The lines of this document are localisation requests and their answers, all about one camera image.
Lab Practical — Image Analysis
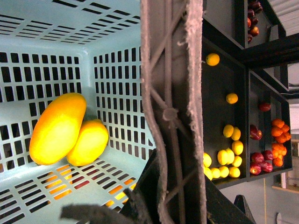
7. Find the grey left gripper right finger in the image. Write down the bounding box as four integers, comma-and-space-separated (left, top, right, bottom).
140, 0, 207, 224

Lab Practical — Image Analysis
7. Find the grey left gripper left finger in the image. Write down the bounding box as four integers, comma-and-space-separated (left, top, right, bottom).
59, 188, 141, 224

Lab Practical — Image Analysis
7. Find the yellow lemon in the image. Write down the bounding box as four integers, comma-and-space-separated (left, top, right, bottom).
231, 140, 243, 155
225, 148, 235, 165
228, 167, 241, 178
211, 168, 221, 179
217, 149, 229, 166
203, 152, 212, 168
219, 166, 229, 178
232, 155, 242, 168
204, 167, 213, 180
66, 119, 109, 167

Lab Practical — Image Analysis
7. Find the yellow orange mango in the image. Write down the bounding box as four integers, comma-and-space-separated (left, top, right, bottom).
29, 93, 87, 165

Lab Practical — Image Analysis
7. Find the light blue plastic basket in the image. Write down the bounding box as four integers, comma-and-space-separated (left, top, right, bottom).
0, 0, 155, 224

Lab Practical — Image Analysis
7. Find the orange lemon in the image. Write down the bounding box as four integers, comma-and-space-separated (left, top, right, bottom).
223, 124, 234, 138
206, 53, 220, 66
226, 93, 238, 104
231, 127, 241, 141

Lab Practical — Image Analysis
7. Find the black fruit display tray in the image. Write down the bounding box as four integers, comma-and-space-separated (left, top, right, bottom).
201, 38, 248, 189

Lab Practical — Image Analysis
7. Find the red apple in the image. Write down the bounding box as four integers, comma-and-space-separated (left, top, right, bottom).
258, 102, 271, 112
249, 125, 263, 140
249, 162, 262, 175

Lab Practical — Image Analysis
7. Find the tangerine pile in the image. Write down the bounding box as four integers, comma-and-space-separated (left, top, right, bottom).
271, 118, 292, 167

